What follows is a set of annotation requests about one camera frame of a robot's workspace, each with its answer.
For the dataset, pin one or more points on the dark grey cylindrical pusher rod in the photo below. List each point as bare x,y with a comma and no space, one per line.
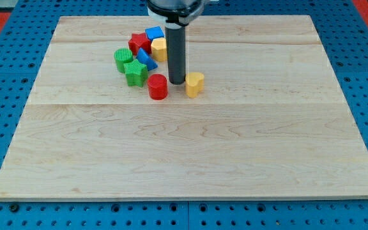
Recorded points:
176,58

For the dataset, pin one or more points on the green cylinder block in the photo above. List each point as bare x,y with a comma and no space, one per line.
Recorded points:
123,56

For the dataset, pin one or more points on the yellow hexagon block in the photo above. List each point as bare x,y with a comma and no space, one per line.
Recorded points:
159,49

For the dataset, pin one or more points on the blue cube block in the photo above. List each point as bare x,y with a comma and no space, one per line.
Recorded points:
154,33

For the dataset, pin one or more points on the red star block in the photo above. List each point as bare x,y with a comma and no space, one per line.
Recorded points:
139,41

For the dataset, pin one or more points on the blue triangle block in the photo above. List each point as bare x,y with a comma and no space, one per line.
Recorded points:
144,58

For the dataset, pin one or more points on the yellow heart block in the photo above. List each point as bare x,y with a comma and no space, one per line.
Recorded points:
194,84

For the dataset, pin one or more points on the red cylinder block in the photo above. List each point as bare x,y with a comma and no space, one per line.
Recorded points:
157,86

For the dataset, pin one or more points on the green star block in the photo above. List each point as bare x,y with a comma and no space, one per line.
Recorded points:
136,73

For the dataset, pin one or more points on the light wooden board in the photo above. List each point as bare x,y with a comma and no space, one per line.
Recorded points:
271,124

